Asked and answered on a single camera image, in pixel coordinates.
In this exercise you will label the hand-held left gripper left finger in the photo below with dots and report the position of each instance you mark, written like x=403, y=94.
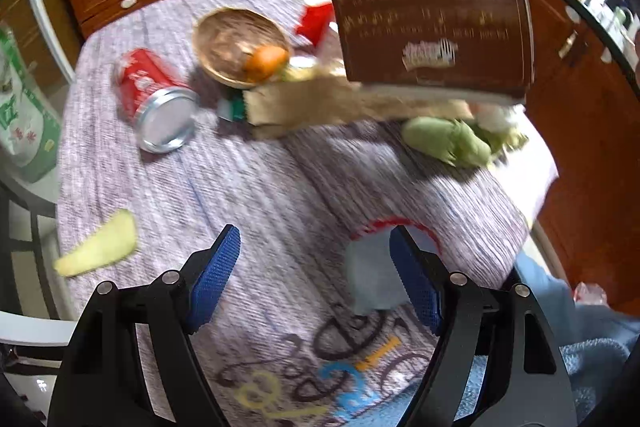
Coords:
x=215, y=267

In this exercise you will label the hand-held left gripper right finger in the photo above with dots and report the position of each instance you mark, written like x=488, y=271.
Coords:
x=417, y=282

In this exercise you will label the brown printed box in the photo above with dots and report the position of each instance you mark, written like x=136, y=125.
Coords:
x=430, y=17

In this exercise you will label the orange peel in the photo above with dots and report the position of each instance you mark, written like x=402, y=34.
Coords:
x=266, y=60

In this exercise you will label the coconut shell bowl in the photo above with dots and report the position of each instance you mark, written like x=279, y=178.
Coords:
x=225, y=42

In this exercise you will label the pale green melon rind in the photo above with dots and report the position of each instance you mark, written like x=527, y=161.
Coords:
x=102, y=247

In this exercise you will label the green plush toy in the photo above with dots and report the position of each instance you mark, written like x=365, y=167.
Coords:
x=440, y=139

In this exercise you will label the dark green snack packet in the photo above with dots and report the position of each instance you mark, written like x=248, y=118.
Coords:
x=231, y=107

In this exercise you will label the red snack packet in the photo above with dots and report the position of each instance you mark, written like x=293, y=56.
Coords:
x=315, y=22

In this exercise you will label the white cloth with yellow edge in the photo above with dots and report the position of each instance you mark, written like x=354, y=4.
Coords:
x=542, y=162

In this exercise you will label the red and clear plastic bag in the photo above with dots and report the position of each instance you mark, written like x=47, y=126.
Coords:
x=591, y=293

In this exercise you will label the chair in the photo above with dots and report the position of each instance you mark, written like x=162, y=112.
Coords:
x=35, y=247

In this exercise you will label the red soda can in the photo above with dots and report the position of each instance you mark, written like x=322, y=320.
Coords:
x=150, y=97

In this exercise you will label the blue cloth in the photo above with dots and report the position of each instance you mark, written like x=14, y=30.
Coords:
x=595, y=347

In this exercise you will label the green and white bag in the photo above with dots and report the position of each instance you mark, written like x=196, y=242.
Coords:
x=25, y=117

